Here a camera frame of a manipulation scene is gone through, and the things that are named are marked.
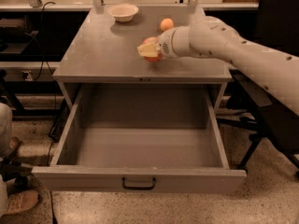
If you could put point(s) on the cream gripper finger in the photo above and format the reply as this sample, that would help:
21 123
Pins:
148 50

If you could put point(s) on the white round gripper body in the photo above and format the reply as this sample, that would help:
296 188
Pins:
165 45

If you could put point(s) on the red apple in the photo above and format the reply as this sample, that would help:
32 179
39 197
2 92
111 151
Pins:
153 39

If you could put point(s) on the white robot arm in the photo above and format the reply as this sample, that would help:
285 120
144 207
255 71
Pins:
243 53

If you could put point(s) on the open grey top drawer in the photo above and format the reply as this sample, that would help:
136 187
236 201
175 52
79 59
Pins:
183 154

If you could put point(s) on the small orange fruit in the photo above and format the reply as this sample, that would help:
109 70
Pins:
166 24

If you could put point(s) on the white paper bowl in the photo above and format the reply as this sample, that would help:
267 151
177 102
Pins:
123 12

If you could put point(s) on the grey metal cabinet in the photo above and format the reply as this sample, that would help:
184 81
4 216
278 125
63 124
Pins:
102 72

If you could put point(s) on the black office chair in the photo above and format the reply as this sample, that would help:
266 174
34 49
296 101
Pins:
271 96

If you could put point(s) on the person's light trouser leg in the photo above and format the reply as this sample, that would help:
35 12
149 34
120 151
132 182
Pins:
5 133

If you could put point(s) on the tan sneaker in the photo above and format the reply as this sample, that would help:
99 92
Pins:
20 202

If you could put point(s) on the wall power outlet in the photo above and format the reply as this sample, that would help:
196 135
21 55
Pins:
26 75

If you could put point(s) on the black drawer handle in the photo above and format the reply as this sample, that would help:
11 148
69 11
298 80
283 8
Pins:
138 185

